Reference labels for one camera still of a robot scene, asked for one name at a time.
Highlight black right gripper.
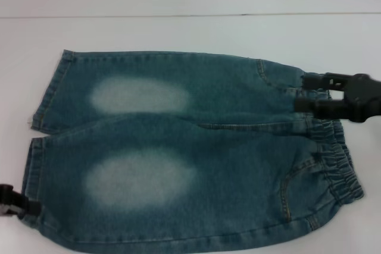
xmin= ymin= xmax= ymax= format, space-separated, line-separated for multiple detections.
xmin=293 ymin=72 xmax=381 ymax=124

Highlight blue denim shorts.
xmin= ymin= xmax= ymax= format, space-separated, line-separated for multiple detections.
xmin=17 ymin=49 xmax=366 ymax=243

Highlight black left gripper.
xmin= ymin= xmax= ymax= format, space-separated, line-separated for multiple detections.
xmin=0 ymin=183 xmax=42 ymax=218

